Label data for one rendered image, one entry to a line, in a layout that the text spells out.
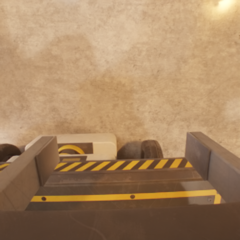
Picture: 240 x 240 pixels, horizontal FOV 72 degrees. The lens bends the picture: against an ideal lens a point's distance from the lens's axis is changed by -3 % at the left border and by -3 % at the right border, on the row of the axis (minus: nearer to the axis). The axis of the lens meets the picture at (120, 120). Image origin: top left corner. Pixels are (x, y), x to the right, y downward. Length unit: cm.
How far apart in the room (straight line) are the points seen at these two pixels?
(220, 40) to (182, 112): 26
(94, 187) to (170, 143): 40
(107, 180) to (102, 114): 33
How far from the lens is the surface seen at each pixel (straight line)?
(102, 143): 49
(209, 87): 66
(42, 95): 63
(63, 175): 32
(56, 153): 17
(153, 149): 51
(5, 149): 64
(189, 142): 16
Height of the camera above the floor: 58
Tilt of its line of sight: 75 degrees down
